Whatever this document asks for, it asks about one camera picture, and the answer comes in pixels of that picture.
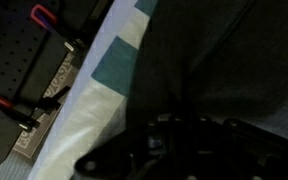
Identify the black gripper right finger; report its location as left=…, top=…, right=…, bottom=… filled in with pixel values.
left=183, top=115, right=288, bottom=180

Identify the patterned brown rug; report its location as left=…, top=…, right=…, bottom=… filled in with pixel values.
left=11, top=52, right=77, bottom=160

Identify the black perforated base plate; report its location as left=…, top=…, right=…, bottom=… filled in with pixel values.
left=0, top=0, right=116, bottom=166

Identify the white mattress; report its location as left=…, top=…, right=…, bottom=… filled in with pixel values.
left=26, top=0, right=139, bottom=180

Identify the teal white striped sheet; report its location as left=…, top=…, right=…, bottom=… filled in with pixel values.
left=42, top=0, right=160, bottom=180

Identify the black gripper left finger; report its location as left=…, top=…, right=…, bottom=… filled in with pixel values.
left=73, top=114, right=185, bottom=180

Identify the red handled clamp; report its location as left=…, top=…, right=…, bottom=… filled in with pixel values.
left=0, top=85, right=72, bottom=132
left=29, top=3, right=77, bottom=53

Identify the black dress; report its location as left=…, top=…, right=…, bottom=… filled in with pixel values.
left=125, top=0, right=288, bottom=148

